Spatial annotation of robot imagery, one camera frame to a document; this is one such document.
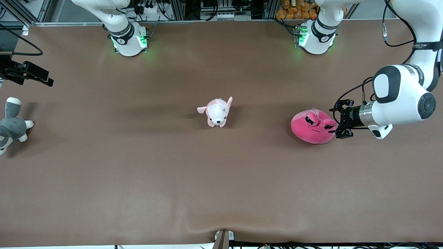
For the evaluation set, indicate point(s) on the aluminium frame rack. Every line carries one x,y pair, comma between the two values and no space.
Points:
31,10

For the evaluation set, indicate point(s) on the round hot pink plush toy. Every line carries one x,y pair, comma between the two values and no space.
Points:
311,129

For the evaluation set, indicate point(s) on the grey and white plush husky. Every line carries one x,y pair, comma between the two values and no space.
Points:
12,126

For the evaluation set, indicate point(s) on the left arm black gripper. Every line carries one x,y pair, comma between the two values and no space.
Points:
350,118

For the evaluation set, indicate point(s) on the white and pink plush dog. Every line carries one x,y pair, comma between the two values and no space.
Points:
216,112

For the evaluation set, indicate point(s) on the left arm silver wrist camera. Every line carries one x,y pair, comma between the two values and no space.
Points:
380,131

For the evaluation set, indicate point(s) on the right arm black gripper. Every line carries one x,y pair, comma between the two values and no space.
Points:
7,69

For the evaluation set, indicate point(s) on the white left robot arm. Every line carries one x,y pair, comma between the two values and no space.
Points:
398,97

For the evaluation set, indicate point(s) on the brown table mat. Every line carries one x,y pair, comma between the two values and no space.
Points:
221,173

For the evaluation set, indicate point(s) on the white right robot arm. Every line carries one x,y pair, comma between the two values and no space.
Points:
123,33

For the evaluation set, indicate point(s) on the white power strip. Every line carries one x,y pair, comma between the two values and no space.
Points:
150,8

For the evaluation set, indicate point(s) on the bag of orange snacks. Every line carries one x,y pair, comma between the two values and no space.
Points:
297,9

